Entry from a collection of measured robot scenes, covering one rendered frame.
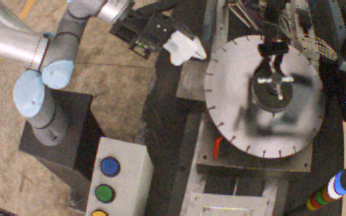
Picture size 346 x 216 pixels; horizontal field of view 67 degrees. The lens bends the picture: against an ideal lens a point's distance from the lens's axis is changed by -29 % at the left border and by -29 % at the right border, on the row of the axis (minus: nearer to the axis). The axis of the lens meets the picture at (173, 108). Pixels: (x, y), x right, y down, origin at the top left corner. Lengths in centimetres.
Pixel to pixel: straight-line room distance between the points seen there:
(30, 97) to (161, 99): 41
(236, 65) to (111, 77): 124
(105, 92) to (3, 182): 97
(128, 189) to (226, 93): 29
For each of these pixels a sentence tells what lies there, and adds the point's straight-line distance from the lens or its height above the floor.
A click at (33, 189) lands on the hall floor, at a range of 188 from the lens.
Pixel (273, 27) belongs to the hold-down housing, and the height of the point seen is 112.
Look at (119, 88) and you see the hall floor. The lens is 191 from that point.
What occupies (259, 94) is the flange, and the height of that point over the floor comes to 96.
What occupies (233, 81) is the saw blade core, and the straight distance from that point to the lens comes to 77.
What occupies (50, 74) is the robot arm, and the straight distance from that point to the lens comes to 67.
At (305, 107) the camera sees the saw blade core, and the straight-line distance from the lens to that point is 78.
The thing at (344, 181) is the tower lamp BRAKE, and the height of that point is 116.
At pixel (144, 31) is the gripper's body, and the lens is 67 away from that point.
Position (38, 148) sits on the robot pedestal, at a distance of 103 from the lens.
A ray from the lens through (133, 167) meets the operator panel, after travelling 75.
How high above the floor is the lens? 161
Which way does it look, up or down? 63 degrees down
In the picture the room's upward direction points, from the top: 8 degrees counter-clockwise
